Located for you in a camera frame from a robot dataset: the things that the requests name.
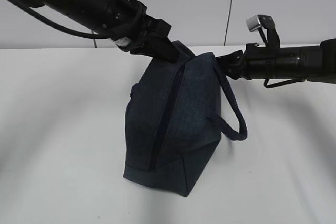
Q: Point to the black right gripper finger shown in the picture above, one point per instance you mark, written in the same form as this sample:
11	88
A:
230	60
234	72

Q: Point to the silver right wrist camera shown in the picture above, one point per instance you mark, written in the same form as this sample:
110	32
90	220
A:
265	26

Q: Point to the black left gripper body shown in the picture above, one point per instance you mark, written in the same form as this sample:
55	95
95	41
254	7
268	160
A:
133	25

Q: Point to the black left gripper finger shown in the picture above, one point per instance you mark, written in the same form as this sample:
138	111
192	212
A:
160	47

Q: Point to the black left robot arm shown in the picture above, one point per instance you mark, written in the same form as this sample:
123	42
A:
96	15

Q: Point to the navy blue lunch bag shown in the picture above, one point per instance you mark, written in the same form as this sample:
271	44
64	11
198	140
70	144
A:
176	117

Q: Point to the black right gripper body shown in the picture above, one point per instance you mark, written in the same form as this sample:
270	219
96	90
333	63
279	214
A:
257	62

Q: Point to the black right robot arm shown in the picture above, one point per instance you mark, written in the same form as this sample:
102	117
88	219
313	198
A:
279	66

